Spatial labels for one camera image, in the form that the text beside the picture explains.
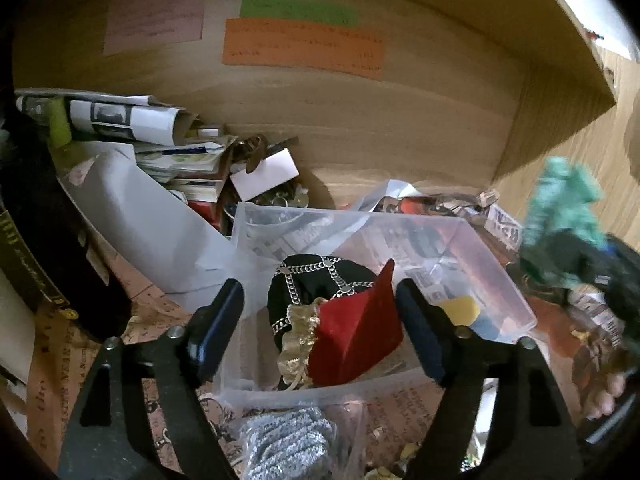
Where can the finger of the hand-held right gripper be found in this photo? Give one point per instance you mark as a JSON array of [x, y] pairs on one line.
[[560, 260]]

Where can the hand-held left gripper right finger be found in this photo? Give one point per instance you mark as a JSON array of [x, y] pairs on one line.
[[424, 336]]

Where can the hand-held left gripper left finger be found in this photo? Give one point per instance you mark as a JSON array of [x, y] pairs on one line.
[[219, 332]]

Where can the teal fuzzy cloth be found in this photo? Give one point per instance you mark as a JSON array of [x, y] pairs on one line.
[[562, 200]]

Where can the red felt cloth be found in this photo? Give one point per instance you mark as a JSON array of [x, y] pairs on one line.
[[357, 332]]

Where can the clear plastic box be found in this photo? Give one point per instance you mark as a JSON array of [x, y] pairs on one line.
[[480, 280]]

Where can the person's right hand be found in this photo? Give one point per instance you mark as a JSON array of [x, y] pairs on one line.
[[602, 392]]

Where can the yellow sponge piece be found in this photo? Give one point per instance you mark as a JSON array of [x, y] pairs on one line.
[[462, 310]]

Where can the printed brown paper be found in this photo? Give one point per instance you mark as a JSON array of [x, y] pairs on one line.
[[160, 310]]

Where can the torn newspaper piece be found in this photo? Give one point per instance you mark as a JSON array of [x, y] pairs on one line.
[[505, 225]]

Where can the gold lace trim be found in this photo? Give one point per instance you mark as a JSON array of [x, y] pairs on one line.
[[295, 340]]

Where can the small wooden block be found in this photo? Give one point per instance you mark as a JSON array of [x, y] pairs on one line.
[[488, 196]]

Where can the red and black hat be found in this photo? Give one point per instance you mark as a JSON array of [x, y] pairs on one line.
[[307, 280]]

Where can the silver knitted fabric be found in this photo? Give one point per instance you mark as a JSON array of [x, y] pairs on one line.
[[282, 442]]

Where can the large white paper sheet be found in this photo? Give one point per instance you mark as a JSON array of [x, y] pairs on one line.
[[140, 210]]

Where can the white card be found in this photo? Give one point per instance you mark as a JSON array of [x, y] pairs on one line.
[[265, 175]]

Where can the stack of booklets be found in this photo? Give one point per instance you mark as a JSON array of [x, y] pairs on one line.
[[192, 165]]

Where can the wooden shelf cabinet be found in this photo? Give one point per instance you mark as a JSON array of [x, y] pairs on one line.
[[400, 135]]

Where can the rolled newspaper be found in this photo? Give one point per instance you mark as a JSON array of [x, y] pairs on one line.
[[112, 117]]

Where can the yellow-green sticky note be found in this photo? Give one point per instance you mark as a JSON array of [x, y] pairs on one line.
[[60, 125]]

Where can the orange paper note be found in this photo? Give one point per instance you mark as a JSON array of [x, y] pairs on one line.
[[300, 47]]

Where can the pink paper note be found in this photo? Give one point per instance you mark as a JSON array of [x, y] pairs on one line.
[[152, 17]]

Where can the green paper note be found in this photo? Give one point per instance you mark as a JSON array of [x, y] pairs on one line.
[[300, 12]]

